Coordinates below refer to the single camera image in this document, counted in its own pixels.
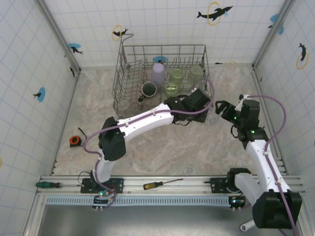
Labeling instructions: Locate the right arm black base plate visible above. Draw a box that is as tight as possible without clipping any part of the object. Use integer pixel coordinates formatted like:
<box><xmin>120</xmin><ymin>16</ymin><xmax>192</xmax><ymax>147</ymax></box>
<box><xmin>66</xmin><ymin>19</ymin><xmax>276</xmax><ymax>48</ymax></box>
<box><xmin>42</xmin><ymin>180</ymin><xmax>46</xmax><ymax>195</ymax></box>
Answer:
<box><xmin>210</xmin><ymin>177</ymin><xmax>234</xmax><ymax>194</ymax></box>

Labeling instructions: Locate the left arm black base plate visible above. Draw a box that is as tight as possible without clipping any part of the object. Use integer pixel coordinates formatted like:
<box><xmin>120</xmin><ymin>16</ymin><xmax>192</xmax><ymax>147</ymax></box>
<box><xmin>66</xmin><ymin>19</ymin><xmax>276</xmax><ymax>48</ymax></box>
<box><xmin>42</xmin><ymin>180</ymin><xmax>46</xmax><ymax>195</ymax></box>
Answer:
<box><xmin>80</xmin><ymin>177</ymin><xmax>125</xmax><ymax>194</ymax></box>

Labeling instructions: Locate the orange black tape measure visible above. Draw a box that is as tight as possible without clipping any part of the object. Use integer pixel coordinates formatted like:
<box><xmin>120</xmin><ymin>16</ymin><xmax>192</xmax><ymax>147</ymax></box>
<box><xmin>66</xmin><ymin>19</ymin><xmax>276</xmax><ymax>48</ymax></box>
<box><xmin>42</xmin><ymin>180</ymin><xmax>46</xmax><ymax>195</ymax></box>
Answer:
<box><xmin>69</xmin><ymin>127</ymin><xmax>87</xmax><ymax>148</ymax></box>

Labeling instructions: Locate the aluminium frame post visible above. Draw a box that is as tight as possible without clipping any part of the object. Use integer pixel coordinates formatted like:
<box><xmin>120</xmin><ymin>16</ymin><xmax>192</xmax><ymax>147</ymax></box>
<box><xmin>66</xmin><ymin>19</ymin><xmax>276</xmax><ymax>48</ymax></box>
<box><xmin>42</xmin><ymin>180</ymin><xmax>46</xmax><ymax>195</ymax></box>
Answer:
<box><xmin>36</xmin><ymin>0</ymin><xmax>82</xmax><ymax>72</ymax></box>
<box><xmin>251</xmin><ymin>0</ymin><xmax>296</xmax><ymax>69</ymax></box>

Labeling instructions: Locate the aluminium mounting rail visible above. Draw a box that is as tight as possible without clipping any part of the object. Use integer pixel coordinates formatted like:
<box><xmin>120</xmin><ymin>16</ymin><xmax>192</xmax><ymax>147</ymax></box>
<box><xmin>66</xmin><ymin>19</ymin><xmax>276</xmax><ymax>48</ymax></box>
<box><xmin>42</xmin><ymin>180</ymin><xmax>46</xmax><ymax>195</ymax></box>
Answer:
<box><xmin>36</xmin><ymin>175</ymin><xmax>306</xmax><ymax>197</ymax></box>

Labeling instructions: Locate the blue patch wall sticker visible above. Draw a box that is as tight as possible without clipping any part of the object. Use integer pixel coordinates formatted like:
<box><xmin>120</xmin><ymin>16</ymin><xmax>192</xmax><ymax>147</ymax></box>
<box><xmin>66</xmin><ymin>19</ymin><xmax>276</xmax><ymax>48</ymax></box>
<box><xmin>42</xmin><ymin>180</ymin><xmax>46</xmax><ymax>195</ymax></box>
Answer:
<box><xmin>267</xmin><ymin>13</ymin><xmax>280</xmax><ymax>29</ymax></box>

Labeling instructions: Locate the seal sticker with yellow ring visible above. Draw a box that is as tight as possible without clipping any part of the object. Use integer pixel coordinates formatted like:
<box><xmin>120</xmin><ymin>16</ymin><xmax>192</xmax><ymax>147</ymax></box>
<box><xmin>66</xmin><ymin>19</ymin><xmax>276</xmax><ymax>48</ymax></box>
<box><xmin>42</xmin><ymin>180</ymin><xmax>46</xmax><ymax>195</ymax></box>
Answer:
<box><xmin>112</xmin><ymin>24</ymin><xmax>129</xmax><ymax>41</ymax></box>

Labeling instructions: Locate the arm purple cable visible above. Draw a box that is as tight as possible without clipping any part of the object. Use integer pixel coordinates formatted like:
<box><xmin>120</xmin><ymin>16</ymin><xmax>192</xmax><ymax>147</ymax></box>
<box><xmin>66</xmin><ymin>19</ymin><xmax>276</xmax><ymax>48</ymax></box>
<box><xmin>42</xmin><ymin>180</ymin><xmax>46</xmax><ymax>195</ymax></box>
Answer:
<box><xmin>83</xmin><ymin>78</ymin><xmax>217</xmax><ymax>209</ymax></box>
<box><xmin>246</xmin><ymin>95</ymin><xmax>300</xmax><ymax>236</ymax></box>

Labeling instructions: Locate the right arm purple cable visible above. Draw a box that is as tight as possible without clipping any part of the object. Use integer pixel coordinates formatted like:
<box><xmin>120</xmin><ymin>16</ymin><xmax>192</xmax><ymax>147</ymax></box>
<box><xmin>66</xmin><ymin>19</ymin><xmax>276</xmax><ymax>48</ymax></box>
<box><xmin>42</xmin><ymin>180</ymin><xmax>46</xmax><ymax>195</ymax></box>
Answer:
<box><xmin>246</xmin><ymin>95</ymin><xmax>300</xmax><ymax>236</ymax></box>

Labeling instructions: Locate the green handled screwdriver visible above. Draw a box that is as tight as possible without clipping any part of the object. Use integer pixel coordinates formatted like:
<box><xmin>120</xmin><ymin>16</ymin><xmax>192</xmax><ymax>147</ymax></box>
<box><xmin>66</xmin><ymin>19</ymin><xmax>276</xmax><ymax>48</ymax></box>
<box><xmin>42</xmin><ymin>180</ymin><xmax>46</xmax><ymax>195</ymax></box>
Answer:
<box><xmin>36</xmin><ymin>181</ymin><xmax>62</xmax><ymax>189</ymax></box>

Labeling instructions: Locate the purple plastic cup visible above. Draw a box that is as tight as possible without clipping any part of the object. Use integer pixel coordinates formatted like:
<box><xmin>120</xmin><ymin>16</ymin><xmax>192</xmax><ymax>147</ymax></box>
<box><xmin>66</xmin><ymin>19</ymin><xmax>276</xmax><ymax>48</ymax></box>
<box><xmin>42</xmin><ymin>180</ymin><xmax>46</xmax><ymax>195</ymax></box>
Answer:
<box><xmin>150</xmin><ymin>63</ymin><xmax>165</xmax><ymax>87</ymax></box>

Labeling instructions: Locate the aluminium side rail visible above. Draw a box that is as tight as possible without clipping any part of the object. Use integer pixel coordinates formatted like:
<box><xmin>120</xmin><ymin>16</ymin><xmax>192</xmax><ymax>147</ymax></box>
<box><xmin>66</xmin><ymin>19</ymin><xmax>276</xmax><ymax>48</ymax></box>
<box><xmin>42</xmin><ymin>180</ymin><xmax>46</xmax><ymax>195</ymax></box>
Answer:
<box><xmin>251</xmin><ymin>66</ymin><xmax>289</xmax><ymax>176</ymax></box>
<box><xmin>50</xmin><ymin>70</ymin><xmax>82</xmax><ymax>176</ymax></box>

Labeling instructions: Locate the black mug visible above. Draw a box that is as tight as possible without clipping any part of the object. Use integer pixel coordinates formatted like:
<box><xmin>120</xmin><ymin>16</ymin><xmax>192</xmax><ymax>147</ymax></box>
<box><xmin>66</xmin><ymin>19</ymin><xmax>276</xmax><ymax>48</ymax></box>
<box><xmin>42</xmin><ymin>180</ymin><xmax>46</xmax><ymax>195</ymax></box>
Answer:
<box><xmin>137</xmin><ymin>82</ymin><xmax>158</xmax><ymax>102</ymax></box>

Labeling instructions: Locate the dolphin sticker with yellow ring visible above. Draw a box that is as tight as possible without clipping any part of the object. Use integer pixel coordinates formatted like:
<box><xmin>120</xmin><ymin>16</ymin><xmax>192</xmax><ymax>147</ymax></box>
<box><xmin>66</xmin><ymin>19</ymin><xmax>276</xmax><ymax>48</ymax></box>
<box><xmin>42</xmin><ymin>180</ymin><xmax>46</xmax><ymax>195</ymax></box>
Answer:
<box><xmin>196</xmin><ymin>1</ymin><xmax>234</xmax><ymax>27</ymax></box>

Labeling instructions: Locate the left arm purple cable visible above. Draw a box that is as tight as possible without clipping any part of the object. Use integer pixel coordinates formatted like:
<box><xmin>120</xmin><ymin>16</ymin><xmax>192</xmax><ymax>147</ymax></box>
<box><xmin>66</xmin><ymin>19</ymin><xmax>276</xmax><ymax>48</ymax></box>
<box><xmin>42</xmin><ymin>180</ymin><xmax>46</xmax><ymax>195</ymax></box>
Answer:
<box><xmin>83</xmin><ymin>78</ymin><xmax>217</xmax><ymax>209</ymax></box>

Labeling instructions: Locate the grey wire dish rack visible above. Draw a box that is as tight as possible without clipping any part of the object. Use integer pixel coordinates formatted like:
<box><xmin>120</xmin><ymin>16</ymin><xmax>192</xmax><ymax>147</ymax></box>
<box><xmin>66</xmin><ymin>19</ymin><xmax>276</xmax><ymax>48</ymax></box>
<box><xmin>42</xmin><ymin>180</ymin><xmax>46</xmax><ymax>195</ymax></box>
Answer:
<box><xmin>112</xmin><ymin>33</ymin><xmax>214</xmax><ymax>118</ymax></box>

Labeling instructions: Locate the yellow black screwdriver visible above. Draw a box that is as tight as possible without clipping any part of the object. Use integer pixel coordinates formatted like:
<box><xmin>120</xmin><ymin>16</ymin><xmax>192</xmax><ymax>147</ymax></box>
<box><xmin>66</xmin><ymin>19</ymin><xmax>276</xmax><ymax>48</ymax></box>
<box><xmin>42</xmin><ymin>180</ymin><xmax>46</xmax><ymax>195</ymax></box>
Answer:
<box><xmin>143</xmin><ymin>177</ymin><xmax>184</xmax><ymax>190</ymax></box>

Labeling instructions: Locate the steel tray sheet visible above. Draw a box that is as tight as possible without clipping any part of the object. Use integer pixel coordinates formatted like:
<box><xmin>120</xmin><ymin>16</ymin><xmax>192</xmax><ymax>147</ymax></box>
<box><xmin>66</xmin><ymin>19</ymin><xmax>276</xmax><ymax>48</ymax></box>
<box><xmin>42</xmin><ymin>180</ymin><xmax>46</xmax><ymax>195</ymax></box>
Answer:
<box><xmin>36</xmin><ymin>205</ymin><xmax>305</xmax><ymax>236</ymax></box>

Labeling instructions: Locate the silver adjustable wrench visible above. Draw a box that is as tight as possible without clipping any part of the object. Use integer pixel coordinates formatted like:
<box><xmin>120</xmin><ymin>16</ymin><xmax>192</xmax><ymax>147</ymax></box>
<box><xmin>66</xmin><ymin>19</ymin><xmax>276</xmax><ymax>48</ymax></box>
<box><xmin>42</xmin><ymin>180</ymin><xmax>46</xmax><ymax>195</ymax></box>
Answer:
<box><xmin>240</xmin><ymin>219</ymin><xmax>256</xmax><ymax>232</ymax></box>

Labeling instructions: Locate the green translucent cup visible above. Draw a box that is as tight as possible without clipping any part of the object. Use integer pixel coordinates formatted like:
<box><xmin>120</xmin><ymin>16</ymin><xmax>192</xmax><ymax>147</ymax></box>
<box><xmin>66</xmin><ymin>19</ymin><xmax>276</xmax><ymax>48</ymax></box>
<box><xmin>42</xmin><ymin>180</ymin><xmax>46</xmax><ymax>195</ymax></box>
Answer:
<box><xmin>169</xmin><ymin>68</ymin><xmax>184</xmax><ymax>86</ymax></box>
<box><xmin>164</xmin><ymin>83</ymin><xmax>179</xmax><ymax>97</ymax></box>
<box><xmin>188</xmin><ymin>64</ymin><xmax>204</xmax><ymax>86</ymax></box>

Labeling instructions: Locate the slotted cable duct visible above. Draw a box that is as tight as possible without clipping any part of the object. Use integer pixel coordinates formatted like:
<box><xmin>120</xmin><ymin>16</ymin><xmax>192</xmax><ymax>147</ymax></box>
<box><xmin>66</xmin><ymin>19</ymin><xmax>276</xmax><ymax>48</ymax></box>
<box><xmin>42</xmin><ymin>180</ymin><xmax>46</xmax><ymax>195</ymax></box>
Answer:
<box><xmin>45</xmin><ymin>196</ymin><xmax>233</xmax><ymax>207</ymax></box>

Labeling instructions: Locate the aluminium frame beam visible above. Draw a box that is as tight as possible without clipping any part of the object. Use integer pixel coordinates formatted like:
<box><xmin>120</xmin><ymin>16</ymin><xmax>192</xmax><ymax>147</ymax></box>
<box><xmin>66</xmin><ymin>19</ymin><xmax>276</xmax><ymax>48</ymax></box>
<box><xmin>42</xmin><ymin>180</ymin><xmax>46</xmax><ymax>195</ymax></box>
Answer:
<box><xmin>300</xmin><ymin>194</ymin><xmax>315</xmax><ymax>236</ymax></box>
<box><xmin>23</xmin><ymin>194</ymin><xmax>49</xmax><ymax>236</ymax></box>

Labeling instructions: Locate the shark sticker on blue patch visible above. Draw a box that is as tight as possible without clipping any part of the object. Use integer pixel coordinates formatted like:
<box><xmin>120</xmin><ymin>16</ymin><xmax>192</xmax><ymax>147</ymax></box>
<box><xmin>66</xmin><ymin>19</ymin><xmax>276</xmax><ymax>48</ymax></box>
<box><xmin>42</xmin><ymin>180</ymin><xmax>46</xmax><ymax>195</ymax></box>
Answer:
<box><xmin>67</xmin><ymin>42</ymin><xmax>84</xmax><ymax>55</ymax></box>

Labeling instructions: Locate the black animal sticker yellow ring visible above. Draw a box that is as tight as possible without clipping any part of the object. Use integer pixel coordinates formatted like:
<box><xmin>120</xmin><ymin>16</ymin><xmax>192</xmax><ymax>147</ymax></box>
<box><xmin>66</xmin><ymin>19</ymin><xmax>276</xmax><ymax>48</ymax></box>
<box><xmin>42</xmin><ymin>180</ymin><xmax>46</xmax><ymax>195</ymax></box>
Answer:
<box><xmin>65</xmin><ymin>60</ymin><xmax>76</xmax><ymax>79</ymax></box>

